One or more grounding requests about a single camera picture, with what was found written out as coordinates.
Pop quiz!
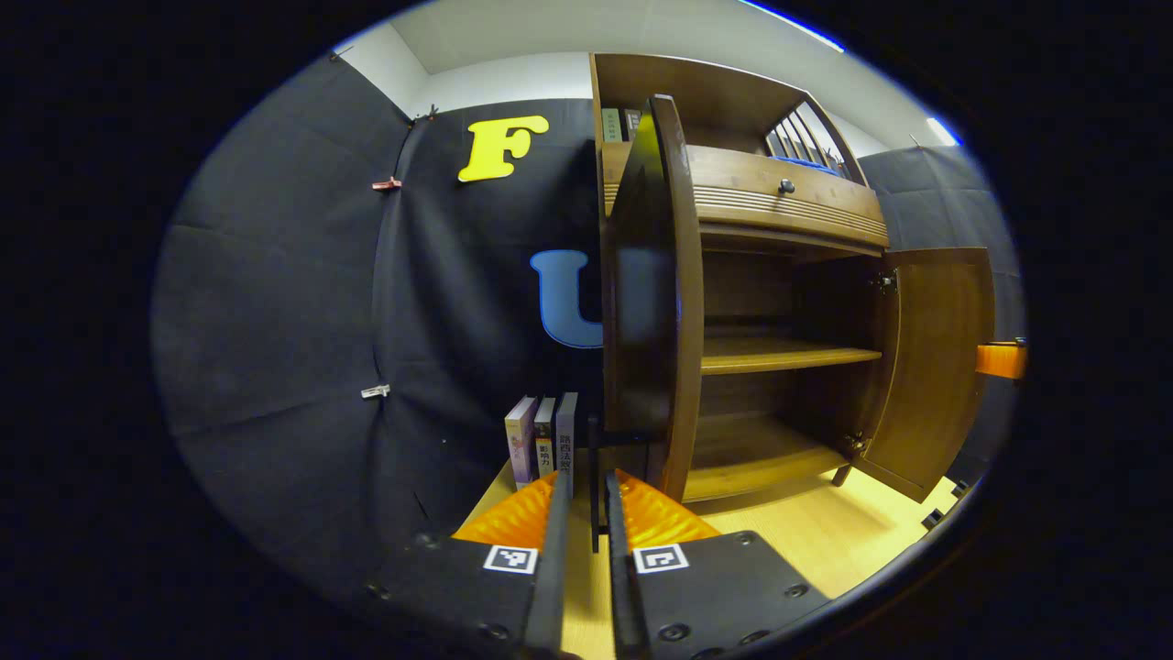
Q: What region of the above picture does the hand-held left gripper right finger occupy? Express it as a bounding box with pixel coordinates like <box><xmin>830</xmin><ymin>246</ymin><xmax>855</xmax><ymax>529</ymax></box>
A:
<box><xmin>605</xmin><ymin>469</ymin><xmax>830</xmax><ymax>660</ymax></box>

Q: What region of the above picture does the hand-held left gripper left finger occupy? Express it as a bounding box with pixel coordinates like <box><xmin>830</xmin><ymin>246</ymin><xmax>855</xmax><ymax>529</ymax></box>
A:
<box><xmin>362</xmin><ymin>469</ymin><xmax>574</xmax><ymax>657</ymax></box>

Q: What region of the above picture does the wooden shoe cabinet door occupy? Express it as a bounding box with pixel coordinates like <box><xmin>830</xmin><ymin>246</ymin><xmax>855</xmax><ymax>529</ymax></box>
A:
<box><xmin>600</xmin><ymin>93</ymin><xmax>707</xmax><ymax>503</ymax></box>
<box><xmin>852</xmin><ymin>246</ymin><xmax>997</xmax><ymax>503</ymax></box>

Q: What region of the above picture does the black door handle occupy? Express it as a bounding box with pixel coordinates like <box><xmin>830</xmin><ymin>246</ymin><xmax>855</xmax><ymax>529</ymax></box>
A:
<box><xmin>586</xmin><ymin>412</ymin><xmax>661</xmax><ymax>554</ymax></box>

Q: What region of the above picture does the wooden double-door shoe cabinet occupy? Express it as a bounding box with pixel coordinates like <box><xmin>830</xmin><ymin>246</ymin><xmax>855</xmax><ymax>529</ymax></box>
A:
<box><xmin>589</xmin><ymin>52</ymin><xmax>894</xmax><ymax>503</ymax></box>

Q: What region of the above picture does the wooden ribbed cabinet drawer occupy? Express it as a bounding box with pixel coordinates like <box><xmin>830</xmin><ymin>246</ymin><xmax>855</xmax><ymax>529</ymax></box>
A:
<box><xmin>600</xmin><ymin>142</ymin><xmax>890</xmax><ymax>248</ymax></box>

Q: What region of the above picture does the light grey book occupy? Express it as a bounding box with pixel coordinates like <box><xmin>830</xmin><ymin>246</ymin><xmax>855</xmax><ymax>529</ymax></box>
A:
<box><xmin>554</xmin><ymin>392</ymin><xmax>579</xmax><ymax>501</ymax></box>

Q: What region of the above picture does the white and yellow book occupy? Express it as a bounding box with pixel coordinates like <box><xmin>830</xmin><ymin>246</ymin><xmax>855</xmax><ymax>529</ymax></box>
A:
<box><xmin>533</xmin><ymin>397</ymin><xmax>557</xmax><ymax>478</ymax></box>

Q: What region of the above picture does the pale purple book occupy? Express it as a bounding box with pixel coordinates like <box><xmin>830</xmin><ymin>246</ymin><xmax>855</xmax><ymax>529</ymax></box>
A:
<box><xmin>504</xmin><ymin>395</ymin><xmax>540</xmax><ymax>487</ymax></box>

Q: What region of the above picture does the black backdrop cloth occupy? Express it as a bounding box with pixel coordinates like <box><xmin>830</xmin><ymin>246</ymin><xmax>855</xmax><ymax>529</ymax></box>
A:
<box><xmin>151</xmin><ymin>50</ymin><xmax>1023</xmax><ymax>597</ymax></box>

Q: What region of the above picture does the long ceiling light strip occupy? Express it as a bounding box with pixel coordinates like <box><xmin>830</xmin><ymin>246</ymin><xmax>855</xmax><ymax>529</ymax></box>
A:
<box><xmin>738</xmin><ymin>0</ymin><xmax>846</xmax><ymax>53</ymax></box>

